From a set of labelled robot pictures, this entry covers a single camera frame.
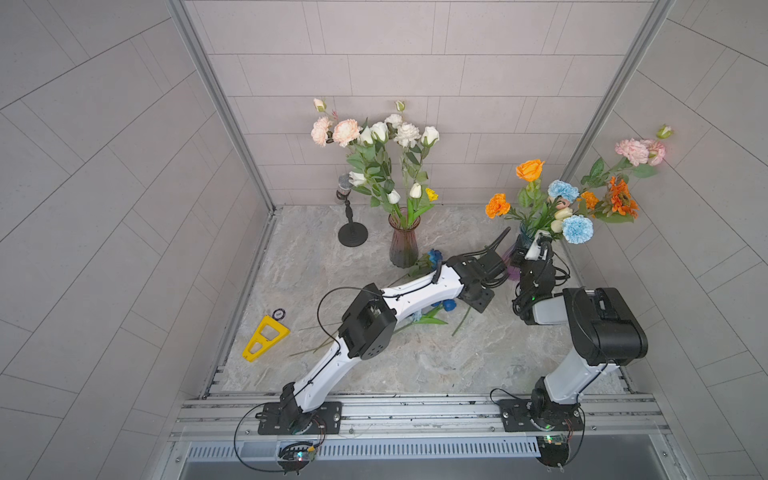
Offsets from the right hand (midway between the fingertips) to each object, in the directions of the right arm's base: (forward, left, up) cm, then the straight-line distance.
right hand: (528, 232), depth 90 cm
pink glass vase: (+1, +38, -3) cm, 39 cm away
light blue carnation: (-19, +33, -13) cm, 40 cm away
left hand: (-15, +16, -10) cm, 25 cm away
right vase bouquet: (-5, -3, +15) cm, 16 cm away
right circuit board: (-52, +7, -17) cm, 55 cm away
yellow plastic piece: (-22, +81, -11) cm, 85 cm away
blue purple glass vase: (-14, +10, +1) cm, 17 cm away
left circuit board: (-50, +66, -12) cm, 84 cm away
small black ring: (-15, +76, -12) cm, 78 cm away
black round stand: (+13, +57, -10) cm, 59 cm away
